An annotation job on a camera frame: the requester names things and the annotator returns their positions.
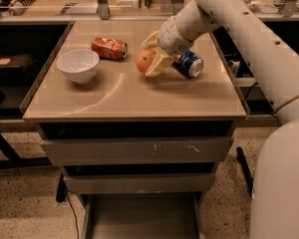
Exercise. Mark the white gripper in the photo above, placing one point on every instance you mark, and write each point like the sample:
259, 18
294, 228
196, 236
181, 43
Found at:
171, 37

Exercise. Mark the orange fruit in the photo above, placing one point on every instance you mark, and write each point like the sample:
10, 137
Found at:
144, 60

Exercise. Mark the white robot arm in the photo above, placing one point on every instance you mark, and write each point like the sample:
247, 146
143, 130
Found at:
275, 67

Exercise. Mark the grey drawer cabinet with counter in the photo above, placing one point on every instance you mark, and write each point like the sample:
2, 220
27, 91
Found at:
119, 102

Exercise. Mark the top grey drawer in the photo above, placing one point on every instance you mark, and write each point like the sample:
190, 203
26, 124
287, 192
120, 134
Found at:
111, 151

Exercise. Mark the middle grey drawer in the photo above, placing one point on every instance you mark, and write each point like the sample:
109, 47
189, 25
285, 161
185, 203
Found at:
147, 183

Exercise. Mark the open bottom grey drawer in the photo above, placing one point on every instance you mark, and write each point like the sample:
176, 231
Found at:
142, 216

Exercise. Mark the blue Pepsi can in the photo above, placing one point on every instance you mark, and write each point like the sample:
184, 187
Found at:
188, 64

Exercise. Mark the crushed red soda can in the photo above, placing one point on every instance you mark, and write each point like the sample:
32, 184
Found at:
108, 48

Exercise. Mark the white bowl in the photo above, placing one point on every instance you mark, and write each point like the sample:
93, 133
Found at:
79, 66

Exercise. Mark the black floor stand bar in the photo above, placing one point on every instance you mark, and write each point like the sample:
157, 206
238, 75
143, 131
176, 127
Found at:
245, 168

